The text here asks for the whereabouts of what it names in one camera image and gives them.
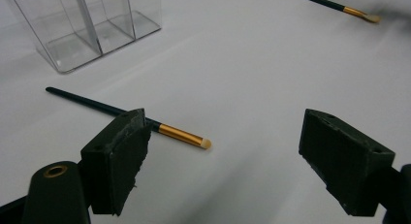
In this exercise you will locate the white board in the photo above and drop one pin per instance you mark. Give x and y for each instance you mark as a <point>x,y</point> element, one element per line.
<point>242,88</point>

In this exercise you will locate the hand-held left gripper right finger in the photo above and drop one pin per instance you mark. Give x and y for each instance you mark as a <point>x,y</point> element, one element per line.
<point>345,159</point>

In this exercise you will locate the round tip makeup brush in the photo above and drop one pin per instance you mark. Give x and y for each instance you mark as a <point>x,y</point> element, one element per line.
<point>181,135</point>

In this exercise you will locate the clear plastic organizer box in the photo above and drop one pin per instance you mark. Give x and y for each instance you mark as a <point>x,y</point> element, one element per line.
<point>80,30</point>

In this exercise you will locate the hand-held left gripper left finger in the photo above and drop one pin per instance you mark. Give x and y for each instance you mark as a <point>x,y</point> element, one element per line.
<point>113,166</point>

